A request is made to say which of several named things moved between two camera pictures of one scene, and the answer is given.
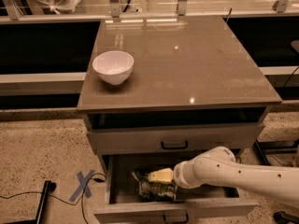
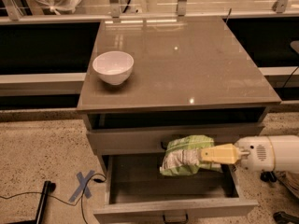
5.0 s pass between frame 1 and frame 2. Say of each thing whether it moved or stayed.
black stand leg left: stayed
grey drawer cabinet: stayed
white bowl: stayed
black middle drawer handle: stayed
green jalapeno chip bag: moved
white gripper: moved
